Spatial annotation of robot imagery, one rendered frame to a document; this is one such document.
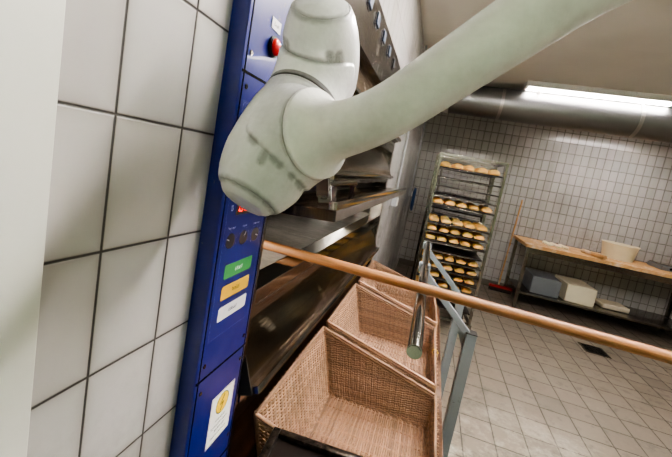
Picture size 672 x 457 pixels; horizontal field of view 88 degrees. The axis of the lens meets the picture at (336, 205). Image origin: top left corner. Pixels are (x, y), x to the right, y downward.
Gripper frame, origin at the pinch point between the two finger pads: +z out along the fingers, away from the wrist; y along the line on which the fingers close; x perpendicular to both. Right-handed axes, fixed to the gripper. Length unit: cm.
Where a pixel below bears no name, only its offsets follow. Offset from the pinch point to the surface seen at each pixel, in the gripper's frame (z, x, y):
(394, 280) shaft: 30.0, 20.2, 12.0
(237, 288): -3.8, -13.4, 26.2
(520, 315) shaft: 25, 52, 19
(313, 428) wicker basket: 75, 0, 53
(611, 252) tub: 376, 364, -157
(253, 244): -5.3, -11.8, 18.0
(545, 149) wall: 358, 294, -309
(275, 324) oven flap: 33.6, -11.8, 26.4
